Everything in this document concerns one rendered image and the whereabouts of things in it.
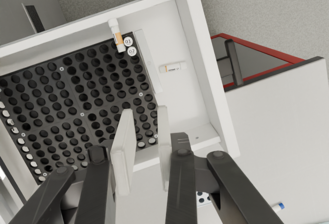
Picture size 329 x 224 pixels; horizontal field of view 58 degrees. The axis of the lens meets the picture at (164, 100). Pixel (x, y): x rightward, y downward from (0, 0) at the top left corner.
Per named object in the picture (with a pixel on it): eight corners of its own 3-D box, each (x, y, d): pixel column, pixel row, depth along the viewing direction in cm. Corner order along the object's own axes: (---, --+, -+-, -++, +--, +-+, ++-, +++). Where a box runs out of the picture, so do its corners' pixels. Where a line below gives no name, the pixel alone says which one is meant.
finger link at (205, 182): (173, 174, 15) (232, 168, 15) (169, 132, 20) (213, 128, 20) (176, 199, 15) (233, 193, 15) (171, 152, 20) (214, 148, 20)
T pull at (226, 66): (230, 37, 44) (233, 38, 42) (241, 83, 46) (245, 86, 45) (207, 45, 44) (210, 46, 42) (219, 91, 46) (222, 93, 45)
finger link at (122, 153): (129, 196, 17) (117, 197, 17) (136, 142, 24) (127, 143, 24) (123, 150, 16) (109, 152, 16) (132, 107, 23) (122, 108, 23)
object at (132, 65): (132, 33, 42) (132, 33, 42) (169, 138, 48) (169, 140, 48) (120, 37, 42) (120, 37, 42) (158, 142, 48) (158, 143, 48)
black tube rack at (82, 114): (131, 29, 48) (132, 33, 42) (164, 124, 54) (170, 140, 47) (-1, 74, 47) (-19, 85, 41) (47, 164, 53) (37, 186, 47)
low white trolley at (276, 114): (218, 27, 133) (325, 57, 62) (246, 144, 154) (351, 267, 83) (95, 69, 132) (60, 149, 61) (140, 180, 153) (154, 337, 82)
